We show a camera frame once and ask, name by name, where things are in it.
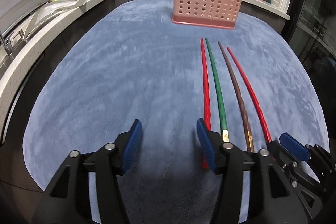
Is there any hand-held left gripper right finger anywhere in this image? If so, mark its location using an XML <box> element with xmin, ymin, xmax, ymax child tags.
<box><xmin>196</xmin><ymin>118</ymin><xmax>313</xmax><ymax>224</ymax></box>

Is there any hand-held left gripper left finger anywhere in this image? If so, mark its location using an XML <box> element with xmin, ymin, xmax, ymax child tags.
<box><xmin>34</xmin><ymin>119</ymin><xmax>143</xmax><ymax>224</ymax></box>

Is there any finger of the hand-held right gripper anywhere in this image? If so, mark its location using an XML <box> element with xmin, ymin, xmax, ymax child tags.
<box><xmin>279</xmin><ymin>132</ymin><xmax>332</xmax><ymax>162</ymax></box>
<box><xmin>266</xmin><ymin>140</ymin><xmax>301</xmax><ymax>175</ymax></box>

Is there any red chopstick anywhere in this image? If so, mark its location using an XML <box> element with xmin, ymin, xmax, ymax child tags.
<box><xmin>226</xmin><ymin>47</ymin><xmax>274</xmax><ymax>145</ymax></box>
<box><xmin>200</xmin><ymin>38</ymin><xmax>212</xmax><ymax>169</ymax></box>

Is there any green chopstick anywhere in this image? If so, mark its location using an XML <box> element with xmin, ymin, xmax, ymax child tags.
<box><xmin>205</xmin><ymin>37</ymin><xmax>230</xmax><ymax>143</ymax></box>

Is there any brown chopstick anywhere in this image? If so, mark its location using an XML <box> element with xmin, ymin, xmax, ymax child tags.
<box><xmin>218</xmin><ymin>41</ymin><xmax>255</xmax><ymax>153</ymax></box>

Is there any blue plush mat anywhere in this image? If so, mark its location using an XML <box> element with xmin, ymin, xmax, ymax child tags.
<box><xmin>22</xmin><ymin>0</ymin><xmax>331</xmax><ymax>224</ymax></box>

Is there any glass sliding door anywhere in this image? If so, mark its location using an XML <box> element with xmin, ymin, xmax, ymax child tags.
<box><xmin>286</xmin><ymin>0</ymin><xmax>336</xmax><ymax>140</ymax></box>

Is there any clear plastic sheet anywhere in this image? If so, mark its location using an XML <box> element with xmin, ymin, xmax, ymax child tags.
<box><xmin>25</xmin><ymin>0</ymin><xmax>96</xmax><ymax>36</ymax></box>

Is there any chrome faucet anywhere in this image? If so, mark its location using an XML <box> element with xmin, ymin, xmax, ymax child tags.
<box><xmin>0</xmin><ymin>29</ymin><xmax>25</xmax><ymax>57</ymax></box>

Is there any white window blind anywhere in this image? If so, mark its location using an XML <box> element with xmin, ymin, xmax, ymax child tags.
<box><xmin>0</xmin><ymin>0</ymin><xmax>52</xmax><ymax>36</ymax></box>

